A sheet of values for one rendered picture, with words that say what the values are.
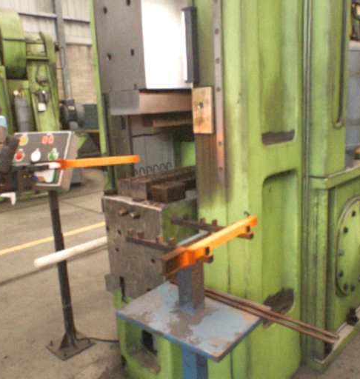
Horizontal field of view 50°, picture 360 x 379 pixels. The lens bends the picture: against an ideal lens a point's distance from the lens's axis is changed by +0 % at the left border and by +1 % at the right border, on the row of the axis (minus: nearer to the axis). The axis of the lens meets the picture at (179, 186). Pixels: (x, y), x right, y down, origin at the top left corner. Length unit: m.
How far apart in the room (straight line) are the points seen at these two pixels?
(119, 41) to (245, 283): 1.08
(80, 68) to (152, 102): 9.14
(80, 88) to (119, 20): 9.02
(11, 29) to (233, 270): 5.48
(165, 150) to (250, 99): 0.73
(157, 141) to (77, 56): 8.84
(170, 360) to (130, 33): 1.33
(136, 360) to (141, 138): 1.05
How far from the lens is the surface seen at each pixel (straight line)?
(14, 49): 6.44
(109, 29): 1.73
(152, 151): 1.97
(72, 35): 10.91
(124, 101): 1.65
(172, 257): 0.93
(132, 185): 1.68
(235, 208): 1.50
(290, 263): 1.89
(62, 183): 1.91
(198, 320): 1.23
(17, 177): 1.23
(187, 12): 1.55
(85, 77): 10.77
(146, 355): 1.98
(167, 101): 1.68
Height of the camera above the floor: 1.29
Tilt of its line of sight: 12 degrees down
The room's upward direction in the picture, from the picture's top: 3 degrees counter-clockwise
